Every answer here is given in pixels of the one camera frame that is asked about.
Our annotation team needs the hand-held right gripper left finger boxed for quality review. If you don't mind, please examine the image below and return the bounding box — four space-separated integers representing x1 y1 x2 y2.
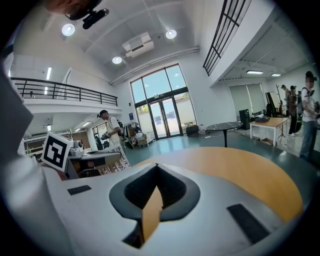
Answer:
41 163 158 256

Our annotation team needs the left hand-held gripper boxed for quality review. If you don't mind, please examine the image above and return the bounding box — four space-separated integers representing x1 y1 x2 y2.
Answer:
41 131 122 180

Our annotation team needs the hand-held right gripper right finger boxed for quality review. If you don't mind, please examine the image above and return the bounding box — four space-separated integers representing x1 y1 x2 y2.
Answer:
149 163 286 256

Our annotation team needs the clothes rack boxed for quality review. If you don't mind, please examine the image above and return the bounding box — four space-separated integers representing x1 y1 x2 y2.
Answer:
122 121 141 149

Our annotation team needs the round wooden table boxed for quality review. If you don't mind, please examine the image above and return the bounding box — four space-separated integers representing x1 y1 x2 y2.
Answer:
131 146 305 242

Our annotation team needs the black mezzanine railing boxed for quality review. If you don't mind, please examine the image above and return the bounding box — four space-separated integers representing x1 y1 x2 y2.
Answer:
9 77 119 107

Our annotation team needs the glass entrance door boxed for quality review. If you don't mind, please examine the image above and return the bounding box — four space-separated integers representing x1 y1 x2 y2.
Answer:
129 63 197 141

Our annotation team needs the black bin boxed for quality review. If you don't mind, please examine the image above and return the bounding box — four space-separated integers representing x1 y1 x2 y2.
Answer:
185 124 200 138

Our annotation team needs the black cabinet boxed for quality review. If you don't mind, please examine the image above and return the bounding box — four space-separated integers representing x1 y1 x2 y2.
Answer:
238 108 251 131

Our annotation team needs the ceiling air conditioner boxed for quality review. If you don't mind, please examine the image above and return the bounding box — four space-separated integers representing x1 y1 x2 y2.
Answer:
121 31 155 59

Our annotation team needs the window with roller blinds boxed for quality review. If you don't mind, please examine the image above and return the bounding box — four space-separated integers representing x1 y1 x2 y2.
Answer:
228 83 266 121

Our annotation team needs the wooden coat stand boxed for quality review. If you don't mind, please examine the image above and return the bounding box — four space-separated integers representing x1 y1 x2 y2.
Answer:
275 84 284 119

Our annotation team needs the black round pedestal table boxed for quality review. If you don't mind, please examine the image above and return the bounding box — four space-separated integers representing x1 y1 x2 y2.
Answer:
205 121 244 149

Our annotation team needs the wooden desk with white frame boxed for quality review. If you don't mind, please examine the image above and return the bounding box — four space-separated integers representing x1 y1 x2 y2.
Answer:
249 116 291 148

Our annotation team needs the black head-mounted camera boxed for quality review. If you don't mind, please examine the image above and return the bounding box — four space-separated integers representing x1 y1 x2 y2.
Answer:
65 8 110 31

